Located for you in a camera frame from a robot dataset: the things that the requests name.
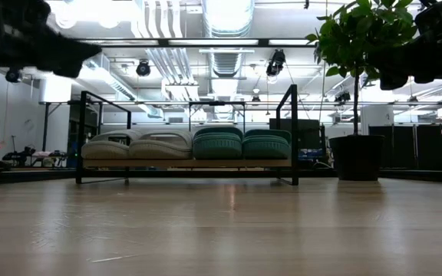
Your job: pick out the black partition panels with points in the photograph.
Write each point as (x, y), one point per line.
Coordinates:
(416, 142)

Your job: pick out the black plant pot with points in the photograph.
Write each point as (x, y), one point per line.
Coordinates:
(356, 157)

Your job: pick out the grey rubber slide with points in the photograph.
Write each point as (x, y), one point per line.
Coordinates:
(159, 149)
(104, 149)

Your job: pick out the person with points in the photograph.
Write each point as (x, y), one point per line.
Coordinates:
(29, 151)

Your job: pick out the green leafy plant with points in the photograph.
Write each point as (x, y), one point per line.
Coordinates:
(359, 34)

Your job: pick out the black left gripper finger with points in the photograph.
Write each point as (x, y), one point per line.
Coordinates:
(71, 63)
(71, 44)

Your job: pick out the black ceiling spot lamp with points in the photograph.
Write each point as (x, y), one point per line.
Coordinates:
(143, 68)
(275, 63)
(13, 75)
(342, 96)

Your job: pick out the wooden shelf with black frame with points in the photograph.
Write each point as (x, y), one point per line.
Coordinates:
(186, 163)

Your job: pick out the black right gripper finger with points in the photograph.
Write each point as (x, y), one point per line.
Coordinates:
(397, 57)
(395, 80)

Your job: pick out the black background screen box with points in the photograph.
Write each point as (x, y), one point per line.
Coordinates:
(309, 134)

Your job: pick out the green rubber slide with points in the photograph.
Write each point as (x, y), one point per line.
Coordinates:
(267, 147)
(218, 147)

